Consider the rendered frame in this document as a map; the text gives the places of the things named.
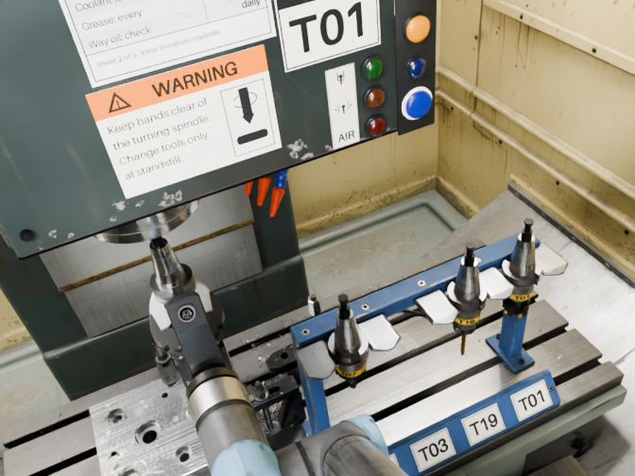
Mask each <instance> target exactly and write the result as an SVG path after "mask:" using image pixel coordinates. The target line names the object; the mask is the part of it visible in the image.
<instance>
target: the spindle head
mask: <svg viewBox="0 0 635 476"><path fill-rule="evenodd" d="M270 1H271V6H272V12H273V19H274V25H275V30H276V36H274V37H271V38H267V39H264V40H260V41H258V42H252V43H248V44H245V45H241V46H237V47H234V48H231V49H228V50H224V51H221V52H217V53H214V54H211V55H208V56H204V57H201V58H197V59H191V60H188V61H185V62H182V63H178V64H174V65H171V66H167V67H164V68H161V69H158V70H154V71H151V72H147V73H144V74H140V75H138V76H132V77H128V78H125V79H121V80H118V81H114V82H112V83H108V84H104V85H101V86H97V87H94V88H93V87H92V84H91V82H90V79H89V78H88V75H87V72H86V70H85V67H84V65H83V62H82V59H81V57H80V54H79V53H78V50H77V46H76V43H75V41H74V38H73V35H72V33H71V30H70V28H69V25H68V23H67V21H66V18H65V15H64V13H63V10H62V8H61V5H60V1H59V0H0V233H1V235H2V236H3V238H4V240H5V241H6V243H7V245H8V246H9V247H11V248H12V249H13V250H14V251H15V252H16V253H17V257H18V259H19V261H22V260H25V259H28V258H31V257H34V256H37V255H40V254H43V253H45V252H48V251H50V250H53V249H56V248H59V247H64V246H67V245H70V244H73V243H75V242H78V241H80V240H83V239H86V238H89V237H92V236H95V235H97V234H100V233H103V232H106V231H108V230H113V229H116V228H119V227H122V226H125V225H127V224H130V223H133V222H136V221H138V220H141V219H144V218H147V217H149V216H152V215H155V214H158V213H163V212H165V211H168V210H171V209H174V208H177V207H179V206H182V205H185V204H188V203H191V202H194V201H196V200H199V199H202V198H204V197H207V196H212V195H215V194H218V193H221V192H223V191H226V190H229V189H231V188H234V187H237V186H240V185H243V184H246V183H249V182H252V181H254V180H256V179H261V178H264V177H267V176H270V175H273V174H276V173H279V172H281V171H283V170H286V169H289V168H292V167H295V166H298V165H301V164H304V163H307V162H310V161H313V160H316V159H319V158H322V157H325V156H328V155H331V154H334V153H336V152H338V151H341V150H344V149H347V148H350V147H353V146H356V145H360V144H363V143H366V142H368V141H371V140H374V139H372V138H370V137H369V136H368V135H367V134H366V132H365V124H366V122H367V121H368V119H370V117H371V116H372V115H374V114H377V113H381V114H383V115H384V116H386V118H387V120H388V127H387V130H386V132H385V133H384V134H383V135H382V136H381V137H383V136H386V135H388V134H391V133H394V132H396V131H398V116H397V80H396V44H395V15H394V0H379V16H380V39H381V44H377V45H374V46H372V47H368V48H365V49H362V50H358V51H355V52H352V53H349V54H346V55H343V56H339V57H336V58H333V59H327V60H325V61H321V62H318V63H315V64H312V65H308V66H305V67H302V68H299V69H296V70H293V71H289V72H285V71H284V66H283V54H282V48H281V42H280V36H279V29H278V24H277V17H276V11H275V5H274V0H270ZM261 44H263V45H264V47H265V52H266V62H267V68H268V73H269V79H270V84H271V90H272V95H273V101H274V106H275V111H276V117H277V123H278V128H279V133H280V139H281V145H282V147H280V148H277V149H274V150H271V151H268V152H266V153H263V154H260V155H257V156H254V157H251V158H248V159H245V160H242V161H238V162H235V163H232V164H229V165H226V166H223V167H220V168H217V169H215V170H212V171H209V172H206V173H203V174H200V175H197V176H194V177H191V178H187V179H184V180H181V181H178V182H175V183H172V184H169V185H166V186H164V187H161V188H158V189H155V190H152V191H149V192H146V193H143V194H140V195H136V196H133V197H130V198H126V197H125V194H124V192H123V189H122V187H121V184H120V182H119V179H118V177H117V175H116V173H115V170H114V168H113V165H112V161H111V159H110V156H109V154H108V151H107V148H106V146H105V144H104V142H103V139H102V137H101V134H100V132H99V129H98V127H97V124H96V122H95V119H94V116H93V114H92V111H91V109H90V106H89V104H88V101H87V99H86V96H85V95H86V94H92V93H96V92H99V91H103V90H106V89H109V88H112V87H116V86H119V85H123V84H126V83H129V82H132V81H135V80H139V79H142V78H146V77H152V76H155V75H158V74H161V73H165V72H168V71H172V70H175V69H179V68H181V67H185V66H188V65H192V64H195V63H199V62H202V61H205V60H211V59H214V58H218V57H221V56H225V55H228V54H231V53H234V52H238V51H241V50H245V49H248V48H251V47H254V46H258V45H261ZM371 55H380V56H382V57H383V58H384V59H385V60H386V71H385V73H384V75H383V76H382V77H381V78H380V79H379V80H377V81H374V82H368V81H365V80H364V79H363V78H362V76H361V66H362V64H363V62H364V60H365V59H366V58H367V57H369V56H371ZM351 63H354V72H355V86H356V98H357V111H358V124H359V137H360V141H359V142H356V143H353V144H348V145H345V146H342V147H339V148H337V149H335V150H334V147H333V137H332V129H331V120H330V112H329V103H328V94H327V85H326V76H325V71H329V70H332V69H334V68H337V67H341V66H344V65H347V64H351ZM374 85H381V86H383V87H384V88H385V89H386V91H387V100H386V103H385V104H384V106H383V107H382V108H380V109H379V110H376V111H370V110H367V109H366V108H365V107H364V105H363V97H364V94H365V92H366V91H367V89H369V88H370V87H372V86H374Z"/></svg>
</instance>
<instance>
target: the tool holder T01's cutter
mask: <svg viewBox="0 0 635 476"><path fill-rule="evenodd" d="M529 302H530V299H528V300H526V301H523V302H515V301H512V300H511V299H509V298H506V299H503V306H502V307H503V308H505V314H506V315H508V316H510V317H512V316H514V315H518V317H519V318H521V317H524V316H526V315H527V311H529V308H530V306H529Z"/></svg>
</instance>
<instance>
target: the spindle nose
mask: <svg viewBox="0 0 635 476"><path fill-rule="evenodd" d="M199 201H200V199H199V200H196V201H194V202H191V203H188V204H185V205H182V206H179V207H177V208H174V209H171V210H168V211H165V212H161V213H158V214H155V215H152V216H149V217H147V218H144V219H141V220H138V221H136V222H133V223H130V224H127V225H125V226H122V227H119V228H116V229H111V230H108V231H106V232H103V233H100V234H97V235H95V236H93V237H94V238H95V239H97V240H100V241H103V242H107V243H112V244H135V243H141V242H145V241H149V240H152V239H155V238H158V237H160V236H163V235H165V234H167V233H168V232H170V231H172V230H174V229H176V228H177V227H178V226H180V225H181V224H182V223H184V222H185V221H186V220H187V219H188V218H189V217H190V216H191V215H192V214H193V212H194V211H195V210H196V208H197V206H198V203H199Z"/></svg>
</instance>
